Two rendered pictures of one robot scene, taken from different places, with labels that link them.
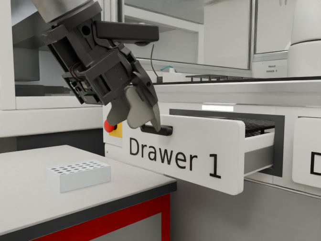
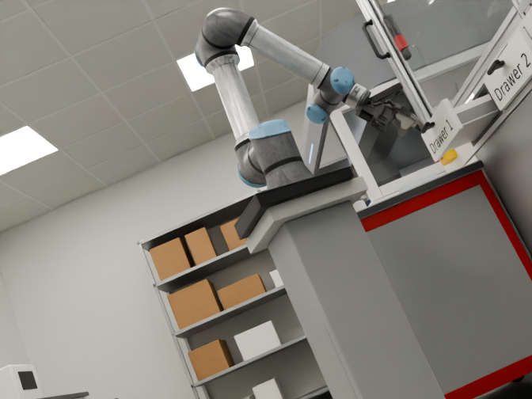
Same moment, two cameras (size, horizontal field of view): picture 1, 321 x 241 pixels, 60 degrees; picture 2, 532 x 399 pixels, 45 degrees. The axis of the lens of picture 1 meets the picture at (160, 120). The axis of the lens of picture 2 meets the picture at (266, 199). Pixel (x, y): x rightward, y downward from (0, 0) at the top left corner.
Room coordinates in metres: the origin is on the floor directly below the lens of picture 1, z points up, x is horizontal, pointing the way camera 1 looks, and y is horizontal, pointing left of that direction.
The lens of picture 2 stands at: (-1.45, -0.74, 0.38)
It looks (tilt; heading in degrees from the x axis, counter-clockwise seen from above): 15 degrees up; 37
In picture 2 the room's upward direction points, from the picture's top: 24 degrees counter-clockwise
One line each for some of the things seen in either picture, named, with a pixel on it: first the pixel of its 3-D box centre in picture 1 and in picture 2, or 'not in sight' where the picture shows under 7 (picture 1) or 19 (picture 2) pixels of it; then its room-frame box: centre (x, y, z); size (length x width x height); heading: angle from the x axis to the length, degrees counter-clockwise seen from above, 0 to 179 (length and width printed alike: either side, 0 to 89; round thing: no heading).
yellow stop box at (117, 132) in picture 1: (120, 124); (445, 153); (0.82, 0.12, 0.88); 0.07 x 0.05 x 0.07; 43
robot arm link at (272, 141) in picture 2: not in sight; (273, 145); (-0.03, 0.23, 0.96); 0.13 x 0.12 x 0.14; 61
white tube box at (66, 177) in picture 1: (78, 174); (419, 187); (0.64, 0.19, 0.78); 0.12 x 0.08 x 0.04; 131
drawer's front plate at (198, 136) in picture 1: (171, 145); (440, 131); (0.51, -0.02, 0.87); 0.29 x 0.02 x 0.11; 43
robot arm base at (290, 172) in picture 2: not in sight; (289, 181); (-0.04, 0.23, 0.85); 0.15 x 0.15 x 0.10
